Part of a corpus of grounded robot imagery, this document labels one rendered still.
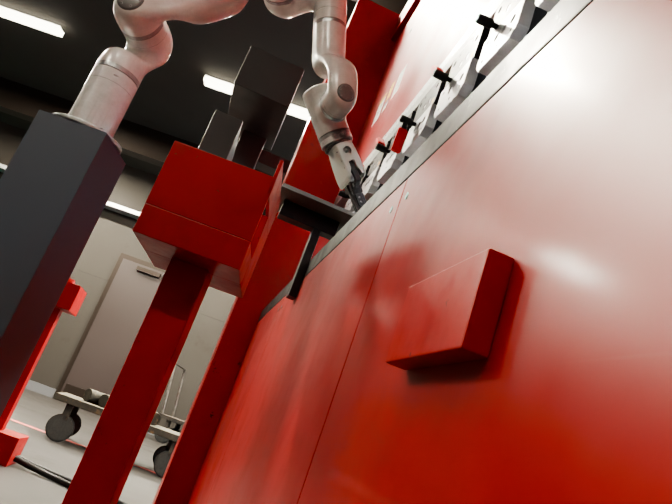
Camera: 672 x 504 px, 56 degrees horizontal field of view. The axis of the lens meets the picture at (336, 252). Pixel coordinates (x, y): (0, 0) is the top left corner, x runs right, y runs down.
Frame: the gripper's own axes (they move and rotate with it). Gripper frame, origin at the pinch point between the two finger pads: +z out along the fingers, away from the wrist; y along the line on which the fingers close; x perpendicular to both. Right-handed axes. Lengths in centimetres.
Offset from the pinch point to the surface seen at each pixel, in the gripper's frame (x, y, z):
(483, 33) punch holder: -19, -45, -16
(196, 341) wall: 0, 769, -38
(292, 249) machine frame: -1, 85, -8
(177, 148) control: 46, -56, -3
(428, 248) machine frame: 30, -91, 26
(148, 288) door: 40, 782, -132
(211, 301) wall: -36, 769, -86
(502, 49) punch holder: -10, -60, -5
